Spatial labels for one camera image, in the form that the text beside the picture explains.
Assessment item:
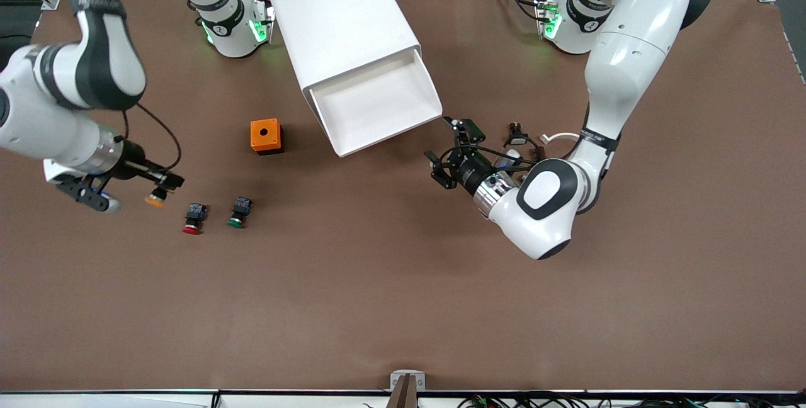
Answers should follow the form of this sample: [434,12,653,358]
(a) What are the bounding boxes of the white table edge rail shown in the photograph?
[0,389,806,408]

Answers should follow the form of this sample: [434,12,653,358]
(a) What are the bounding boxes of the white drawer cabinet housing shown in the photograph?
[264,0,423,101]

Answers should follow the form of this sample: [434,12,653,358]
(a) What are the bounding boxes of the brown table cover mat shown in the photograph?
[0,0,806,393]

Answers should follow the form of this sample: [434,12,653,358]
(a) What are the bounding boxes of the green push button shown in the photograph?
[227,196,254,229]

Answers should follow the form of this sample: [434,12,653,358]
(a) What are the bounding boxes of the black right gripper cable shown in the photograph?
[122,103,183,173]

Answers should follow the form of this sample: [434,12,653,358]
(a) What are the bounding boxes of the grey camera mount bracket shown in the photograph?
[390,370,426,408]

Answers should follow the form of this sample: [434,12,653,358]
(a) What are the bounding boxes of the white plastic drawer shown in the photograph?
[310,49,443,158]

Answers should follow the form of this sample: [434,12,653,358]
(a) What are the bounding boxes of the black cable bundle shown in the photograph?
[362,392,806,408]

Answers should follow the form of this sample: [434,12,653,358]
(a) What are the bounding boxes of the orange button enclosure box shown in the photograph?
[250,118,285,156]

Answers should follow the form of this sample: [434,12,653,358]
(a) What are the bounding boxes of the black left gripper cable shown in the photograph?
[441,134,542,173]

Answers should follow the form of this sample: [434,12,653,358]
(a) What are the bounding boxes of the red push button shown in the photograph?
[182,203,208,235]

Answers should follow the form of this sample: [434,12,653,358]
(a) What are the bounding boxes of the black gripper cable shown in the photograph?
[122,103,183,173]
[441,134,542,173]

